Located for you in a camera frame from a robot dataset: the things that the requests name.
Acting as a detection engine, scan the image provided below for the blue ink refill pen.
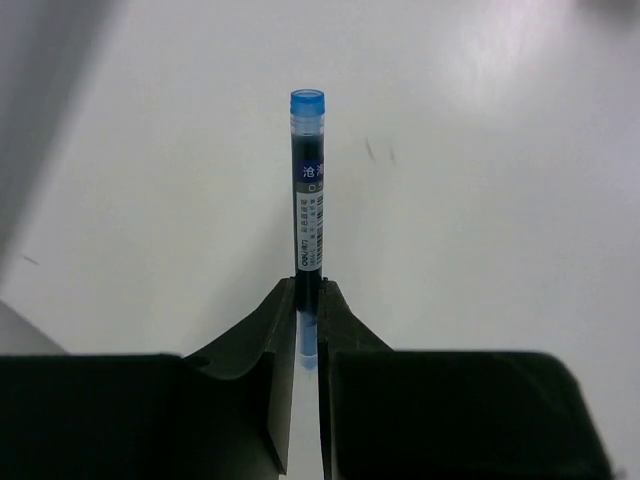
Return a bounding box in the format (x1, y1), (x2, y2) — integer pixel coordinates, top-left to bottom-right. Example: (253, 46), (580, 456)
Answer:
(290, 89), (325, 370)

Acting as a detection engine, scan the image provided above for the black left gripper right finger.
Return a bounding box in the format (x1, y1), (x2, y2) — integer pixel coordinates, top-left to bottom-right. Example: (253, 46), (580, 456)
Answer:
(317, 281), (615, 479)

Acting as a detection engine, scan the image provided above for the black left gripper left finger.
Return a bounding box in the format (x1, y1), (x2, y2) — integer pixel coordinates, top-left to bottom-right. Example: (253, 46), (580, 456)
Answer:
(1, 278), (296, 479)

